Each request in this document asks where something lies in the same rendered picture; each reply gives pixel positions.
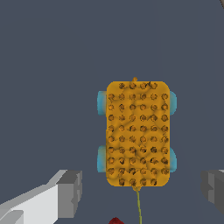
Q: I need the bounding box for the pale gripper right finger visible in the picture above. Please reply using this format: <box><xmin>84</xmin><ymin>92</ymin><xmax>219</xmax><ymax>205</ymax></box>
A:
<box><xmin>199</xmin><ymin>169</ymin><xmax>224</xmax><ymax>216</ymax></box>

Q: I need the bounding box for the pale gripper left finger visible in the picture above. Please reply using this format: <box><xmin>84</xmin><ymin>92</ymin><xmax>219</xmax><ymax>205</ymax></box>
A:
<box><xmin>0</xmin><ymin>169</ymin><xmax>83</xmax><ymax>224</ymax></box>

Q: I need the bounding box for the dark red object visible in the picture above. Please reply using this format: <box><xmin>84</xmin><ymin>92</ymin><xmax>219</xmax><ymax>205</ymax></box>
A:
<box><xmin>108</xmin><ymin>216</ymin><xmax>125</xmax><ymax>224</ymax></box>

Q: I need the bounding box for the orange studded toy wagon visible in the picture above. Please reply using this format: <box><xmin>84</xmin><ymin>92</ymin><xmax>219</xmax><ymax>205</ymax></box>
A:
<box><xmin>96</xmin><ymin>76</ymin><xmax>178</xmax><ymax>224</ymax></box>

